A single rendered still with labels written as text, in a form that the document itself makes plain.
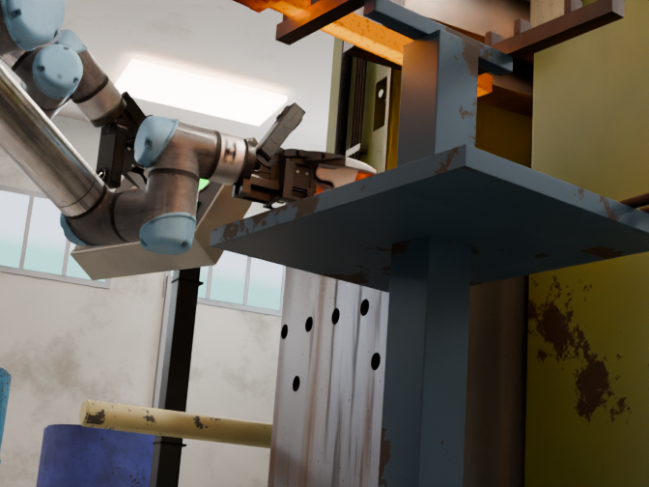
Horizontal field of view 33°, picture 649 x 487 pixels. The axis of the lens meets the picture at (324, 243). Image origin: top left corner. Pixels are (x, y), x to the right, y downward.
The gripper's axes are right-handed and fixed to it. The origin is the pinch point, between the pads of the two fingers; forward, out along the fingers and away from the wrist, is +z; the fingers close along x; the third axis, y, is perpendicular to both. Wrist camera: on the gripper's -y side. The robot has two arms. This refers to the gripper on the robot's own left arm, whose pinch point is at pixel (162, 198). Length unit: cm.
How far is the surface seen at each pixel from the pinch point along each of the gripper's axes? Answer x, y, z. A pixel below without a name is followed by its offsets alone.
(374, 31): -74, -20, -33
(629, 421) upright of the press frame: -92, -40, 17
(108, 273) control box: 20.9, -5.4, 11.8
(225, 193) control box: -6.9, 7.1, 6.5
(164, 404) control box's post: 8.6, -23.5, 30.7
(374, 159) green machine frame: -31.2, 20.3, 14.5
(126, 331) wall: 526, 323, 359
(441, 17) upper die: -56, 23, -9
